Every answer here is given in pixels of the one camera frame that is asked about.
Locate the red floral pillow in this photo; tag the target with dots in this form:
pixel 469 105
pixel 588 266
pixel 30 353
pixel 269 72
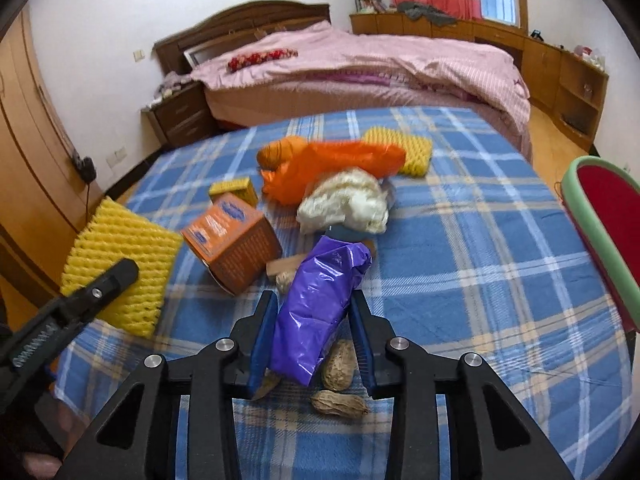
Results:
pixel 260 57

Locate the red basin with green rim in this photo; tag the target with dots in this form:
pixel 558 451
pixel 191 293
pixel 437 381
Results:
pixel 610 210

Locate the small yellow box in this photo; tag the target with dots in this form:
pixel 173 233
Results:
pixel 232 190

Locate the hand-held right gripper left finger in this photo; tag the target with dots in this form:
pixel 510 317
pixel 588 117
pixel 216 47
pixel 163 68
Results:
pixel 265 342

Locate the white wall socket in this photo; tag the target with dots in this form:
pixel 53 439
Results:
pixel 116 156

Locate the grey clothes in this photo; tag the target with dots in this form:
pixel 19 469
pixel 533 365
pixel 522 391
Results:
pixel 425 12

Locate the purple plastic bag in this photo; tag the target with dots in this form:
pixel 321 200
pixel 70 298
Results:
pixel 315 305

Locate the bed with pink blanket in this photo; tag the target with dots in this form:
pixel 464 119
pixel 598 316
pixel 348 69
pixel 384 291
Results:
pixel 400 60

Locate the bed with mauve bedspread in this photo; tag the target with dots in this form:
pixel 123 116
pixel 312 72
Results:
pixel 300 97

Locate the dark wooden nightstand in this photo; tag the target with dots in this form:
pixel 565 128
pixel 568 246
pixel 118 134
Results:
pixel 182 115

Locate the row of books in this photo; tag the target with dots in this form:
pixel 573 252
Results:
pixel 371 5

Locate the white wall switch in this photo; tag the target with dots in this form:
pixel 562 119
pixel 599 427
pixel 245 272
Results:
pixel 138 54

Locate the wooden wardrobe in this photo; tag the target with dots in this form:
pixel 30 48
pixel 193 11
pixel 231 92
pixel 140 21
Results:
pixel 30 160

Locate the dark wooden headboard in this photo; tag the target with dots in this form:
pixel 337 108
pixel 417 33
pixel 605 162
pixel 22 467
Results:
pixel 240 20

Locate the orange bundle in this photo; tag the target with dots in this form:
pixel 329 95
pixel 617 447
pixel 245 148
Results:
pixel 272 154

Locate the long wooden cabinet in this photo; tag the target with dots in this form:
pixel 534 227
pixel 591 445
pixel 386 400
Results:
pixel 540 70

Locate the orange cardboard box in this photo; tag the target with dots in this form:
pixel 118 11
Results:
pixel 235 250

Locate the small black item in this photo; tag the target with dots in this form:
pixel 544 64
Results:
pixel 537 35

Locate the white plastic bag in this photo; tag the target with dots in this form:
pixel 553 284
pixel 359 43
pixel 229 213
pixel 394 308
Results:
pixel 345 200

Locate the blue plaid tablecloth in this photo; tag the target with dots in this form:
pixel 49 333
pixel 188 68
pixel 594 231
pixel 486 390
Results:
pixel 475 270

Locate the clutter on nightstand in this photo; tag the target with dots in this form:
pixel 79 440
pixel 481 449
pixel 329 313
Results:
pixel 172 87

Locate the large yellow foam net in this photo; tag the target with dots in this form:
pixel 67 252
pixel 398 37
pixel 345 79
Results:
pixel 130 255

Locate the small yellow foam net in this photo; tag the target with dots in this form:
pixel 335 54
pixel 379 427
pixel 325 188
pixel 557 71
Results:
pixel 415 152

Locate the white and pink containers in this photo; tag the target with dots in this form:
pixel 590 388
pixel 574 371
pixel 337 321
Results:
pixel 590 56

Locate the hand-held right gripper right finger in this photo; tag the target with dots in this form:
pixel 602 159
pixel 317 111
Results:
pixel 361 345

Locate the orange plastic bag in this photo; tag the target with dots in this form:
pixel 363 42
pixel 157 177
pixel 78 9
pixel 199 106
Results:
pixel 340 157

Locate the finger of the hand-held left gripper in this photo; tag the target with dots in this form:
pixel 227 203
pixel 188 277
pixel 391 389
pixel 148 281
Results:
pixel 100 287

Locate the light wooden piece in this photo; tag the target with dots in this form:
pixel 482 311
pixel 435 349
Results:
pixel 280 265

